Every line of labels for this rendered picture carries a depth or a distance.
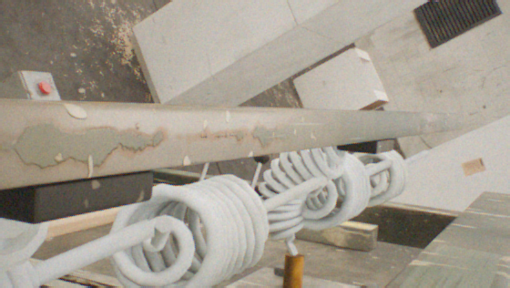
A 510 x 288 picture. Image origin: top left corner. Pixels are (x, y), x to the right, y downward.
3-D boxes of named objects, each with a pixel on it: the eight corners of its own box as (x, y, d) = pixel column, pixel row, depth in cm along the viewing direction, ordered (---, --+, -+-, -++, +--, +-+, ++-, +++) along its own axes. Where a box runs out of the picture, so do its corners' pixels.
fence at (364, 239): (5, 180, 157) (5, 165, 157) (376, 246, 116) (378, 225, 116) (-12, 182, 153) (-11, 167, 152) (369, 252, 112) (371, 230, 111)
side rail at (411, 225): (74, 193, 180) (76, 155, 179) (474, 264, 133) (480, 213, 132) (58, 196, 175) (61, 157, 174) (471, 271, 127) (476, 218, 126)
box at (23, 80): (10, 98, 190) (51, 71, 182) (24, 135, 188) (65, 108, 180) (-23, 97, 179) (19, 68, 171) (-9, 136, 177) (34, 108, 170)
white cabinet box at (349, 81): (309, 84, 683) (367, 52, 653) (329, 131, 673) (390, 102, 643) (292, 80, 643) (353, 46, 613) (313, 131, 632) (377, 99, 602)
